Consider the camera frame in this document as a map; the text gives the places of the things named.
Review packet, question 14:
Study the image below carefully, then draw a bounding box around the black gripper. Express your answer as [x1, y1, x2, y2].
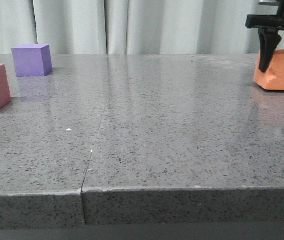
[245, 0, 284, 73]

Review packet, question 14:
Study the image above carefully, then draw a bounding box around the orange foam cube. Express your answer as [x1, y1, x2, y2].
[253, 49, 284, 91]

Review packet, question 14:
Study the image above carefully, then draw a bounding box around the grey pleated curtain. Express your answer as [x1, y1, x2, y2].
[0, 0, 277, 55]

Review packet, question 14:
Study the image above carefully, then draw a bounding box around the purple foam cube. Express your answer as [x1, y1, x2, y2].
[11, 44, 53, 77]

